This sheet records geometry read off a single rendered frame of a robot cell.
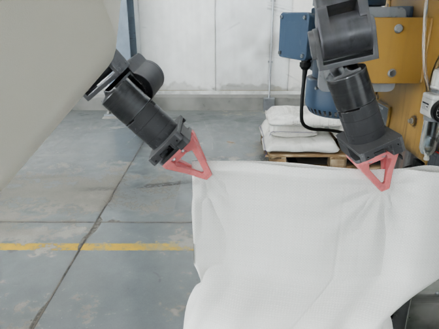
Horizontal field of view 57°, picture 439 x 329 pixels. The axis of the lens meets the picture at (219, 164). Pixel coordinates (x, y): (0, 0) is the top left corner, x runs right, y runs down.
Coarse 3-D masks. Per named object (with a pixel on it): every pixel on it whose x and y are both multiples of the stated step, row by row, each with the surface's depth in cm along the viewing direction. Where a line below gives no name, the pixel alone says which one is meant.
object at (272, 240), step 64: (192, 192) 68; (256, 192) 67; (320, 192) 64; (384, 192) 65; (256, 256) 71; (320, 256) 69; (384, 256) 69; (192, 320) 70; (256, 320) 68; (320, 320) 67; (384, 320) 67
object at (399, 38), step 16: (384, 16) 77; (400, 16) 77; (384, 32) 77; (400, 32) 77; (416, 32) 77; (384, 48) 79; (400, 48) 78; (416, 48) 78; (368, 64) 80; (384, 64) 80; (400, 64) 80; (416, 64) 80; (320, 80) 82; (384, 80) 81; (400, 80) 81; (416, 80) 81
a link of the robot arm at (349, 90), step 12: (336, 72) 58; (348, 72) 56; (360, 72) 55; (336, 84) 56; (348, 84) 55; (360, 84) 55; (336, 96) 57; (348, 96) 56; (360, 96) 56; (372, 96) 57; (336, 108) 59; (348, 108) 57
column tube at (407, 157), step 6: (402, 156) 101; (408, 156) 99; (414, 156) 99; (396, 162) 105; (402, 162) 101; (408, 162) 99; (402, 306) 115; (408, 306) 115; (396, 312) 116; (402, 312) 116; (396, 318) 117; (402, 318) 117; (396, 324) 117; (402, 324) 117
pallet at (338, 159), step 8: (336, 144) 381; (264, 152) 395; (272, 152) 355; (280, 152) 355; (288, 152) 355; (296, 152) 355; (304, 152) 355; (312, 152) 355; (336, 152) 355; (272, 160) 351; (280, 160) 351; (328, 160) 358; (336, 160) 351; (344, 160) 351; (376, 168) 354
